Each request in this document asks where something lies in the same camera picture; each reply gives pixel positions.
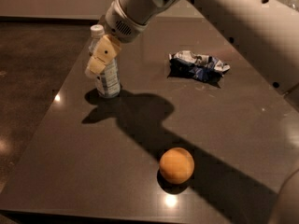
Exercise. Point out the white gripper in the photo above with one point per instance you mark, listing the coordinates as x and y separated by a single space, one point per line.
121 27

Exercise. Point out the clear bottle at table edge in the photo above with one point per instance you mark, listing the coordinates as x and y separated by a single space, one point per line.
294 4

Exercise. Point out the crumpled blue white chip bag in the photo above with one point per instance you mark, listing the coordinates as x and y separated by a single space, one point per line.
203 68

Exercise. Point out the orange fruit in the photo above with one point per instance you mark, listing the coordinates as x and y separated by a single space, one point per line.
176 165

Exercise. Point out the clear plastic water bottle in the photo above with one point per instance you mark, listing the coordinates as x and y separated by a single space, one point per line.
108 82

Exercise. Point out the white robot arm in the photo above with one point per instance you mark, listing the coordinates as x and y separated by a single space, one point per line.
264 32

